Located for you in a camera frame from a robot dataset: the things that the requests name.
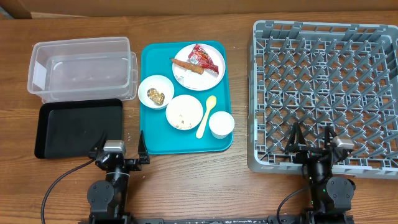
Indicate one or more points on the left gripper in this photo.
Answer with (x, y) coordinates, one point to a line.
(133, 165)

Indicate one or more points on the black tray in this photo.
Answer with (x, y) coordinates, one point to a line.
(71, 128)

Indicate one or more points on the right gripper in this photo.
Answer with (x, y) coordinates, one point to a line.
(308, 152)

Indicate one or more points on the yellow plastic spoon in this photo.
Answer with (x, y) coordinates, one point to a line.
(210, 104)

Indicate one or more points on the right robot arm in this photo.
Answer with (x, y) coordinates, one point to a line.
(330, 196)

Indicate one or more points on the pink bowl with rice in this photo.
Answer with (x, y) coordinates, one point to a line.
(184, 112)

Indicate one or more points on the white cup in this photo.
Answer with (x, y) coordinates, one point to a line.
(221, 124)

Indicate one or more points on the large white plate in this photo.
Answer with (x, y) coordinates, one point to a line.
(208, 79)

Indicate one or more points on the red snack wrapper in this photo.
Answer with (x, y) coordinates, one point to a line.
(200, 57)

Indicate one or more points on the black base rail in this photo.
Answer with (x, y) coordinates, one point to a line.
(217, 221)

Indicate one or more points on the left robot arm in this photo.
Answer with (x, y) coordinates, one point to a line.
(108, 197)

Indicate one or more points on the grey dishwasher rack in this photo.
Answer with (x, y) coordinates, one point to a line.
(319, 75)

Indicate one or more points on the clear plastic bin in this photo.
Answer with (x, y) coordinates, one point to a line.
(83, 69)

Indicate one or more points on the orange carrot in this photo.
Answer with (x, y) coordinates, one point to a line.
(189, 66)

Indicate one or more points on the white bowl with food scraps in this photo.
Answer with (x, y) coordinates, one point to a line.
(156, 92)

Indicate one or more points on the teal serving tray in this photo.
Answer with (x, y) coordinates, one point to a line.
(160, 137)

